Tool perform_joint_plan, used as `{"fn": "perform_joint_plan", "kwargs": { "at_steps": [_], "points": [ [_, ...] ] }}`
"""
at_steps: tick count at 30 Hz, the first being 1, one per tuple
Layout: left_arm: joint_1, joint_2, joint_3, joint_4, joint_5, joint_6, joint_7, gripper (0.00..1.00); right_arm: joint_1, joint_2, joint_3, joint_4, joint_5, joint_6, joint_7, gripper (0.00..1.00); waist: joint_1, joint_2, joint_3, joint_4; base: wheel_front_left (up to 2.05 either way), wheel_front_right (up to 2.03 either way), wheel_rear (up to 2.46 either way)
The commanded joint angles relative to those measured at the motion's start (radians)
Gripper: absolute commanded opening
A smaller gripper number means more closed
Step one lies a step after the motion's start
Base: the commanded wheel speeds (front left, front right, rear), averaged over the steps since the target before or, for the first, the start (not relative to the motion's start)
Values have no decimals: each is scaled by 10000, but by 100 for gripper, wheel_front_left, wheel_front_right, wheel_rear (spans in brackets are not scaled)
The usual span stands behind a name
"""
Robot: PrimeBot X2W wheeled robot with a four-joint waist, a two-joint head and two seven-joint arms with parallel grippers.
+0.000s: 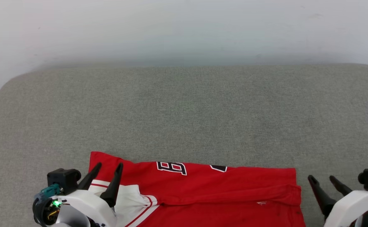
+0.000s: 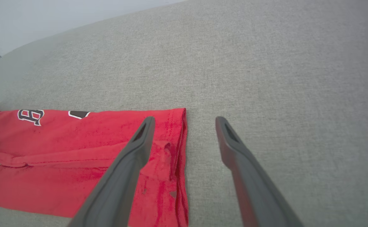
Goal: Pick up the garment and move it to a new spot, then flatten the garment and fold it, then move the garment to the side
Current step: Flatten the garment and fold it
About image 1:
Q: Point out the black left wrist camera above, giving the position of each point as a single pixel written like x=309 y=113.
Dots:
x=62 y=178

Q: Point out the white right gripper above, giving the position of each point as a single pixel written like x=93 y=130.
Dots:
x=351 y=205

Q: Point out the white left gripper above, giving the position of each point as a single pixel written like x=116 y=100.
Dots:
x=91 y=205

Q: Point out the grey fabric sofa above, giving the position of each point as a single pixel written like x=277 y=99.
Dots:
x=196 y=110

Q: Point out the red baseball jersey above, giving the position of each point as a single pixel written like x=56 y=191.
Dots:
x=209 y=195

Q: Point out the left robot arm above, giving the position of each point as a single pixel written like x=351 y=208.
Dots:
x=43 y=212

